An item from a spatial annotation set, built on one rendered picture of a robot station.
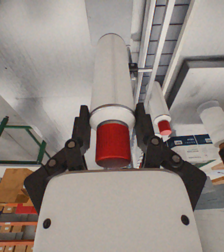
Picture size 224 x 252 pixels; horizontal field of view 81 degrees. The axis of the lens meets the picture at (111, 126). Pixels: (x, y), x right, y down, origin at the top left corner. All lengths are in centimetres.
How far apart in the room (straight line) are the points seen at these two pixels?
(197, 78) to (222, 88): 13
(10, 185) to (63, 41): 180
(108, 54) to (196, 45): 41
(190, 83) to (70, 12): 45
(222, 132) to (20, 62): 78
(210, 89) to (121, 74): 53
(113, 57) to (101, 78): 4
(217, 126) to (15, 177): 199
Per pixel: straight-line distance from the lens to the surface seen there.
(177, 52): 45
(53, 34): 51
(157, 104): 45
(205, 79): 61
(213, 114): 68
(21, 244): 784
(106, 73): 16
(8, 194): 202
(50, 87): 63
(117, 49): 21
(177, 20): 45
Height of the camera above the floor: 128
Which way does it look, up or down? 34 degrees down
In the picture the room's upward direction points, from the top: 179 degrees clockwise
